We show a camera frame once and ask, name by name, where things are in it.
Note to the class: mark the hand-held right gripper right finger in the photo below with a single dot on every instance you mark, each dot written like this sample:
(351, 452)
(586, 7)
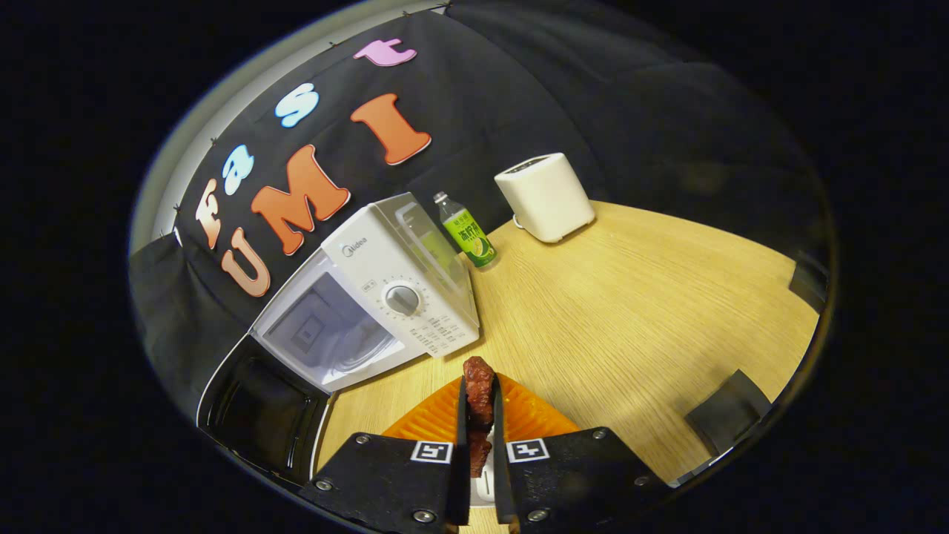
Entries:
(503, 489)

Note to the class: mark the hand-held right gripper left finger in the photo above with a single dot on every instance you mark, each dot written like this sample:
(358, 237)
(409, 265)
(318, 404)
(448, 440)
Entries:
(462, 445)

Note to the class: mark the reddish brown meat strip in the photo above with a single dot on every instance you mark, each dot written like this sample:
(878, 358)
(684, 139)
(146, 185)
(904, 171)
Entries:
(478, 389)

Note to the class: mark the white microwave oven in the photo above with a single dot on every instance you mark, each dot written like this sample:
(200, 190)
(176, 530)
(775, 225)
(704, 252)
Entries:
(400, 259)

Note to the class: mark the small white rectangular tray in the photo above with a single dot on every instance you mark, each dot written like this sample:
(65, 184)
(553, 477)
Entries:
(483, 491)

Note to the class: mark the green label drink bottle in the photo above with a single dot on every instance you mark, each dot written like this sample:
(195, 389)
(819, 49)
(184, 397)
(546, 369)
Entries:
(471, 237)

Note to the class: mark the dark rectangular object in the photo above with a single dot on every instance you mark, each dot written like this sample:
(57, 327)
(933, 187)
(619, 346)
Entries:
(730, 411)
(808, 282)

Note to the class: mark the cream white toaster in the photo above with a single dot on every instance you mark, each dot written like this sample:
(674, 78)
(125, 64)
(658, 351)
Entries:
(552, 200)

